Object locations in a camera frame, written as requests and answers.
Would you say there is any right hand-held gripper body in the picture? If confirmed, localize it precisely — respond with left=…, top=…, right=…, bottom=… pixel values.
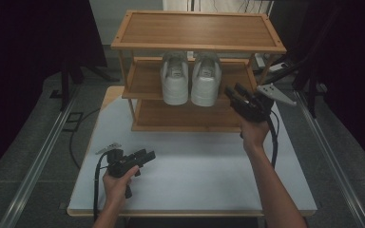
left=231, top=82, right=298, bottom=124

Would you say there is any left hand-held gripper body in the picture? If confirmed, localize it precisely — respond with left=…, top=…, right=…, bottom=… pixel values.
left=95, top=142, right=142, bottom=200

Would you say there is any white sneaker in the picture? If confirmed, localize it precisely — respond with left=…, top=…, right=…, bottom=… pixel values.
left=190, top=51, right=223, bottom=108
left=159, top=50, right=191, bottom=106

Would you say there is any wooden three-tier shoe rack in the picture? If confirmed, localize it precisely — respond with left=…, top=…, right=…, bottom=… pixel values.
left=110, top=9, right=288, bottom=134

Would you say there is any person's left hand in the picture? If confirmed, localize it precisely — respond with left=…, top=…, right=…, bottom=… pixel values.
left=102, top=164, right=141, bottom=207

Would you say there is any person's right hand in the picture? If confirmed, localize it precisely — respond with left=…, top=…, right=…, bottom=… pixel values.
left=239, top=113, right=271, bottom=152

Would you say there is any white power strip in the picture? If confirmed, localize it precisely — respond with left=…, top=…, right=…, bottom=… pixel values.
left=254, top=52, right=289, bottom=73

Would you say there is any black metal stand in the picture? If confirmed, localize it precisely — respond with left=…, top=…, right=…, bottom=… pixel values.
left=261, top=6, right=343, bottom=119
left=48, top=58, right=120, bottom=112

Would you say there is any black floor socket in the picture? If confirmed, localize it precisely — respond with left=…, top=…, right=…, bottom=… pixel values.
left=62, top=111, right=85, bottom=133

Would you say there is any dark curtain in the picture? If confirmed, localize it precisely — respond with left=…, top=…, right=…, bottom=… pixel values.
left=0, top=0, right=108, bottom=183
left=269, top=0, right=365, bottom=176

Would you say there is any white cabinet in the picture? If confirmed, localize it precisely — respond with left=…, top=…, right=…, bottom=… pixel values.
left=162, top=0, right=274, bottom=15

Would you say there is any left hand-held gripper black cable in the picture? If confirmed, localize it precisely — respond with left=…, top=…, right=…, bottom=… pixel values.
left=92, top=152, right=109, bottom=223

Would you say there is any hand-held gripper black cable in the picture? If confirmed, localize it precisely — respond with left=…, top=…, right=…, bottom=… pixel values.
left=265, top=109, right=280, bottom=169
left=92, top=152, right=109, bottom=223

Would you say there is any right hand-held gripper black cable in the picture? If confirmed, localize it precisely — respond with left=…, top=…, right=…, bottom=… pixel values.
left=265, top=109, right=280, bottom=169

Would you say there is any black floor cable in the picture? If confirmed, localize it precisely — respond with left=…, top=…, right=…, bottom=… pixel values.
left=68, top=107, right=101, bottom=170

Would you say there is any metal floor rail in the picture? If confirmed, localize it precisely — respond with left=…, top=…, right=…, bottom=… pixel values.
left=0, top=85, right=81, bottom=228
left=294, top=89, right=365, bottom=228

